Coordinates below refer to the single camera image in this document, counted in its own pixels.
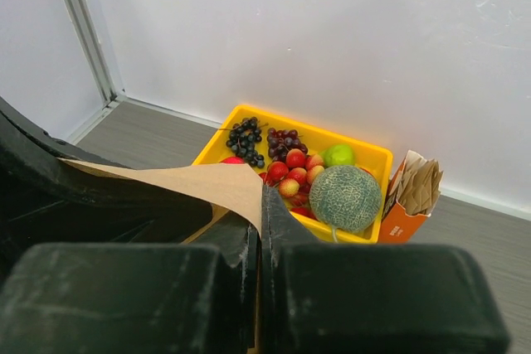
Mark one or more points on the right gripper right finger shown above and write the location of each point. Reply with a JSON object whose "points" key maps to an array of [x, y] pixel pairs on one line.
{"points": [[320, 297]]}

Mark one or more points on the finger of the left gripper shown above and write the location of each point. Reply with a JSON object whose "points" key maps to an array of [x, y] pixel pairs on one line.
{"points": [[44, 199]]}

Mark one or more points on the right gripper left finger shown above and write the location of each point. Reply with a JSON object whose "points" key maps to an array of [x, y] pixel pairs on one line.
{"points": [[76, 279]]}

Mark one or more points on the brown paper coffee filter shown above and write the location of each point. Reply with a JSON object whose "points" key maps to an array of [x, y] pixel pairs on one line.
{"points": [[231, 194]]}

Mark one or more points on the orange filter box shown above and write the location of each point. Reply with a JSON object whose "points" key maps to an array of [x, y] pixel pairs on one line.
{"points": [[397, 227]]}

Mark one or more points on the green netted melon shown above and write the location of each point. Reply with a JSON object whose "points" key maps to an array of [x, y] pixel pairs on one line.
{"points": [[346, 202]]}

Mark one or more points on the yellow plastic tray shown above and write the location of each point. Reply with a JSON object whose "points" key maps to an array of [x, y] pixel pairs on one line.
{"points": [[371, 158]]}

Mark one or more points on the red lychee cluster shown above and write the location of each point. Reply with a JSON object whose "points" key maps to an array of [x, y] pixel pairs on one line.
{"points": [[293, 176]]}

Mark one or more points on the green pear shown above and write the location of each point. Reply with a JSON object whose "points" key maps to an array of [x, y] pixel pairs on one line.
{"points": [[337, 155]]}

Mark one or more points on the dark red grape bunch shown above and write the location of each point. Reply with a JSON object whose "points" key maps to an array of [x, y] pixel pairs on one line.
{"points": [[280, 142]]}

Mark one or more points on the red apple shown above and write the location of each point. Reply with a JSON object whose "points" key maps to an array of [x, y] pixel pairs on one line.
{"points": [[233, 160]]}

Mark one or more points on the dark blue grape bunch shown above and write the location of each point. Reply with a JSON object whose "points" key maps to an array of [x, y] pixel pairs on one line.
{"points": [[243, 138]]}

